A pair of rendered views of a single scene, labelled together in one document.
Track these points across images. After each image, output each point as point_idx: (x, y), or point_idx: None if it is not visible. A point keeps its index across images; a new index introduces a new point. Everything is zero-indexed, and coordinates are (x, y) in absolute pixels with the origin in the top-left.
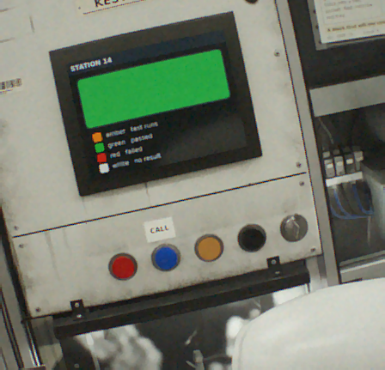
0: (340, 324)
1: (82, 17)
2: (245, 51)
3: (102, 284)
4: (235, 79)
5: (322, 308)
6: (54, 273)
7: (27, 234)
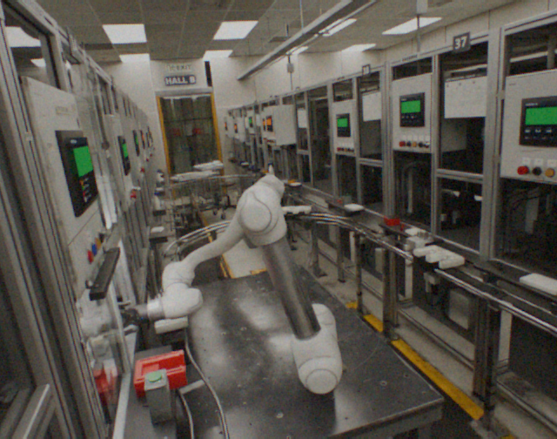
0: (271, 192)
1: (57, 114)
2: None
3: (87, 269)
4: None
5: (265, 190)
6: (79, 266)
7: (70, 243)
